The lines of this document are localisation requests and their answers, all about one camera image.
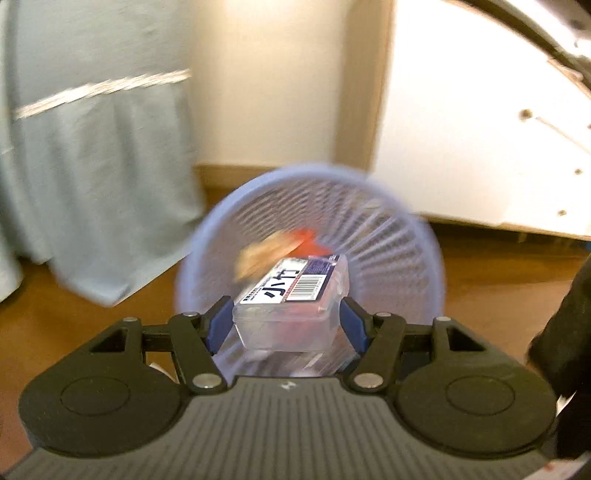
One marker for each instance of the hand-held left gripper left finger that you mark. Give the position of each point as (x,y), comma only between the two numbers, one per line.
(219,323)

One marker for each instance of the clear plastic box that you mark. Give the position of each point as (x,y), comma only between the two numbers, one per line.
(286,318)

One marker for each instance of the tan blurry object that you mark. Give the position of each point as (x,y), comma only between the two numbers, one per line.
(263,256)

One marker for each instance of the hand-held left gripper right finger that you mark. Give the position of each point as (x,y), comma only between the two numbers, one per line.
(355,325)

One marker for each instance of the orange plastic bag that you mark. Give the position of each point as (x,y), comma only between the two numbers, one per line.
(310,242)

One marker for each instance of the white cabinet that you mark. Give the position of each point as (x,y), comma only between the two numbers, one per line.
(461,138)

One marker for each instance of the grey hanging curtain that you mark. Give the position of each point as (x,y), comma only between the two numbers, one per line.
(92,161)

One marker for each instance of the lavender plastic mesh basket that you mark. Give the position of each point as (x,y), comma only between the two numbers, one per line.
(323,184)

